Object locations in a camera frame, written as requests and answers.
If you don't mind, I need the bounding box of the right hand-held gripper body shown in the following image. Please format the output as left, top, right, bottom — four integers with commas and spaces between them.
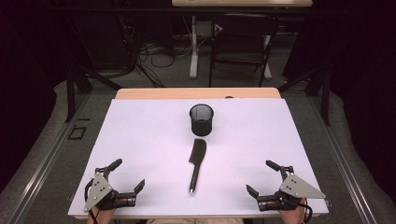
256, 165, 327, 213

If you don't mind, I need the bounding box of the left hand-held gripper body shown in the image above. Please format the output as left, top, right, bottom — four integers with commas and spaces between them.
83, 167, 138, 215

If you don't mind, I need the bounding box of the black mesh pen cup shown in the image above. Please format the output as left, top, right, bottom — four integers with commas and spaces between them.
189, 103, 215, 137

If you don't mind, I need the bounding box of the person's left hand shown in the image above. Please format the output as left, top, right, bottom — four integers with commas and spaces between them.
87, 207, 117, 224

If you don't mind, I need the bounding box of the person's right hand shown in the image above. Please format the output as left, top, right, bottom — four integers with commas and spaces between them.
277, 198, 308, 224

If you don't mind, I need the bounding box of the white table board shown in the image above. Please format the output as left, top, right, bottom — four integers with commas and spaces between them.
67, 97, 330, 217

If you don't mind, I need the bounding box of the black metal stand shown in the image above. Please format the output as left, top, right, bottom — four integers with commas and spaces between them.
64, 60, 123, 124
277, 60, 332, 127

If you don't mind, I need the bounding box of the wooden table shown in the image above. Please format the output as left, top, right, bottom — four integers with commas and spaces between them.
67, 87, 330, 220

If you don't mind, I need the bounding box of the white desk leg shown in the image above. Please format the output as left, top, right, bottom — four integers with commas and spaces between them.
189, 15, 201, 79
262, 34, 274, 79

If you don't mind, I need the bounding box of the black folding chair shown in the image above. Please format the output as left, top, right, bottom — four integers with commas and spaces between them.
208, 12, 280, 89

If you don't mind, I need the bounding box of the white power box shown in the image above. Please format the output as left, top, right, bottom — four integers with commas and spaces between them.
195, 20, 224, 39

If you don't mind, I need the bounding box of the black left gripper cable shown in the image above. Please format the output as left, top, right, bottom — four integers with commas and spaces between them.
89, 208, 101, 224

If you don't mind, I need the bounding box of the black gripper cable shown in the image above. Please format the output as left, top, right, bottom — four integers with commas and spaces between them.
89, 208, 101, 224
297, 197, 314, 224

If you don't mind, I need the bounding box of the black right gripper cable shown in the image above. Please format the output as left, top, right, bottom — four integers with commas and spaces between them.
297, 197, 314, 224

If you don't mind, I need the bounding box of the aluminium floor rail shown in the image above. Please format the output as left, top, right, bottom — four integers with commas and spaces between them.
6, 92, 92, 224
307, 95, 378, 224

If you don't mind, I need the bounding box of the bundle of floor cables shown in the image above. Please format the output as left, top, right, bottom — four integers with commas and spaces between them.
122, 18, 176, 89

